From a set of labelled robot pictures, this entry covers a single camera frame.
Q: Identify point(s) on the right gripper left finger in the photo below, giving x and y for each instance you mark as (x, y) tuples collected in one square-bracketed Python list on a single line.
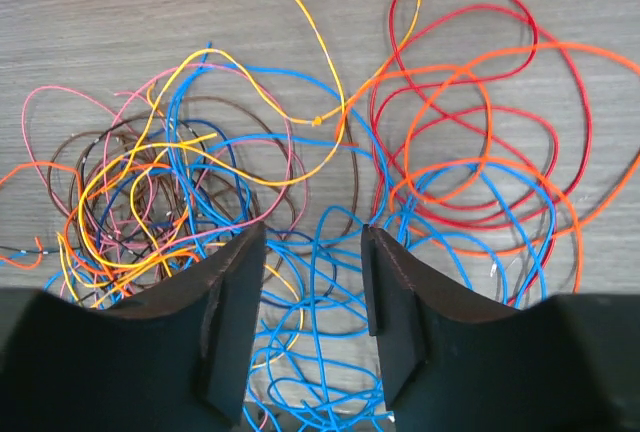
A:
[(174, 357)]

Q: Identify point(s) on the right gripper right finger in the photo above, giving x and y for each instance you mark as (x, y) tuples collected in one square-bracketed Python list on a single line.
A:
[(454, 360)]

